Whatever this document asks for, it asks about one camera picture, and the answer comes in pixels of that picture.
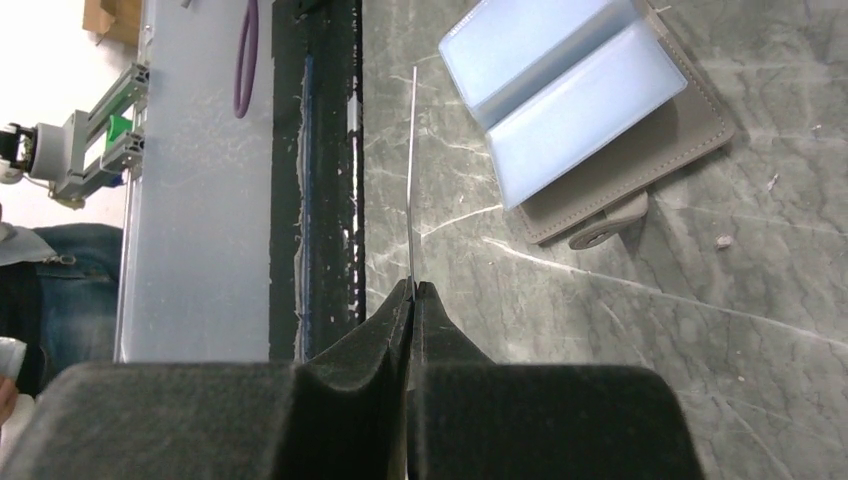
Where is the grey leather card holder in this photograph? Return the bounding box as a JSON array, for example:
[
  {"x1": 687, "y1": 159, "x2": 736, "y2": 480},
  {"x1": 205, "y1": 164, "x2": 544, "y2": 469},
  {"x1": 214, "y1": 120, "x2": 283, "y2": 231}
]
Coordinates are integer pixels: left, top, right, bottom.
[{"x1": 438, "y1": 1, "x2": 735, "y2": 250}]

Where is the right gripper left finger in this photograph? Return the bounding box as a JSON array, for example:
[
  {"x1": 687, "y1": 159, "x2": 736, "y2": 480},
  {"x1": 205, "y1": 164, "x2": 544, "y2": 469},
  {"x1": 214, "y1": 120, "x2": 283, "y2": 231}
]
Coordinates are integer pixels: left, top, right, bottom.
[{"x1": 1, "y1": 280, "x2": 415, "y2": 479}]

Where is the thin silver credit card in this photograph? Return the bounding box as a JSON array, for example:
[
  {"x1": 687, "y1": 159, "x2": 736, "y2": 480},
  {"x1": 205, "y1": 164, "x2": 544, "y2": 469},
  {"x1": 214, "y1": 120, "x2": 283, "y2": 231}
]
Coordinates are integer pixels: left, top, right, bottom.
[{"x1": 406, "y1": 65, "x2": 421, "y2": 301}]

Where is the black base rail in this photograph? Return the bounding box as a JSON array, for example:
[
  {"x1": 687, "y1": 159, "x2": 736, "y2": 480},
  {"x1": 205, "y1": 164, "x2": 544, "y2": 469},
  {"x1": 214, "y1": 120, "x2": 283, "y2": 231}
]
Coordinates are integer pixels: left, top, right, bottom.
[{"x1": 269, "y1": 0, "x2": 366, "y2": 361}]

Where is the person in background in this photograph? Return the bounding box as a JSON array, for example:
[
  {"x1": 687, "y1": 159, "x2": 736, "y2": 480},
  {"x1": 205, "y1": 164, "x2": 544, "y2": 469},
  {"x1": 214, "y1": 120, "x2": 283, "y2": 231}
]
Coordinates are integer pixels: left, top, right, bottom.
[{"x1": 1, "y1": 222, "x2": 123, "y2": 424}]

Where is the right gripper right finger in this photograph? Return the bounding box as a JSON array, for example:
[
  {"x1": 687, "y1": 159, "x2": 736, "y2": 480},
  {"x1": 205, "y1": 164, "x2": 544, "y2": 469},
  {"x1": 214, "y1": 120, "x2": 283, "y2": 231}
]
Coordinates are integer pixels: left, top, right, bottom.
[{"x1": 407, "y1": 282, "x2": 704, "y2": 479}]

